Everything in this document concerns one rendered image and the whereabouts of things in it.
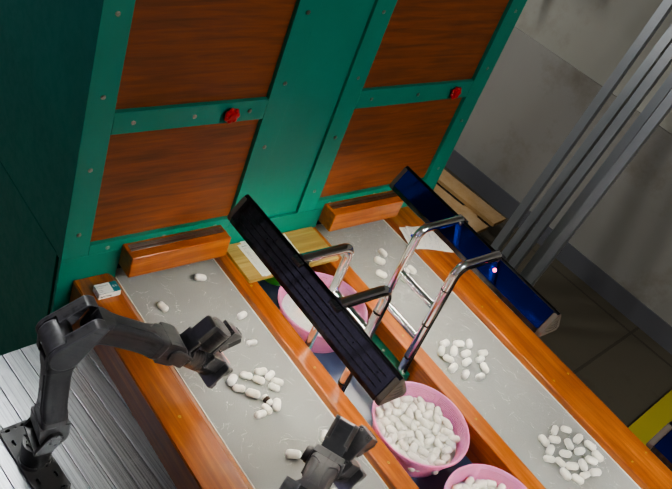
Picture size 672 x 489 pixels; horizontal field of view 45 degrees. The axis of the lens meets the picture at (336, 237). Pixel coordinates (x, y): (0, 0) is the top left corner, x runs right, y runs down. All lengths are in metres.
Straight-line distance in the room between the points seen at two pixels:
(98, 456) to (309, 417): 0.50
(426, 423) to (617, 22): 2.52
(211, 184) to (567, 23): 2.53
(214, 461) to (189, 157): 0.74
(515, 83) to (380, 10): 2.36
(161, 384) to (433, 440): 0.70
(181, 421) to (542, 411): 1.04
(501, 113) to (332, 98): 2.36
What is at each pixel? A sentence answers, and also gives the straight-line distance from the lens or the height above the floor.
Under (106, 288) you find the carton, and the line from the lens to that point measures 2.14.
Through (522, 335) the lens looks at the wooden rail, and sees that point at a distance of 2.58.
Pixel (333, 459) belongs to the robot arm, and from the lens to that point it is 1.70.
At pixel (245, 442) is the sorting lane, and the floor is 0.74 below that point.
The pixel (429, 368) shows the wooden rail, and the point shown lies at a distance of 2.29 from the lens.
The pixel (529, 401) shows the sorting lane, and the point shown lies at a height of 0.74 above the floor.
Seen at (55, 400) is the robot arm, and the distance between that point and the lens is 1.74.
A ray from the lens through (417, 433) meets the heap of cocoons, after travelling 2.15.
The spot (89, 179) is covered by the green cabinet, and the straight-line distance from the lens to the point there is 1.96.
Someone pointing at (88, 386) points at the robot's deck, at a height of 0.67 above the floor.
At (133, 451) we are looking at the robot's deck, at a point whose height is 0.67.
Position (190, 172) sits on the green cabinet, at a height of 1.05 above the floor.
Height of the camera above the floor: 2.28
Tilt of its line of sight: 36 degrees down
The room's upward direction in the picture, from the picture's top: 23 degrees clockwise
